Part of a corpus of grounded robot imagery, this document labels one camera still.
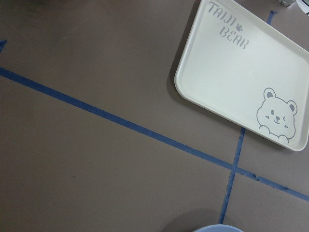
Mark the cream bear serving tray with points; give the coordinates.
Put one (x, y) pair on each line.
(239, 67)

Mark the blue round plate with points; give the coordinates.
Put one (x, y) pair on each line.
(218, 228)

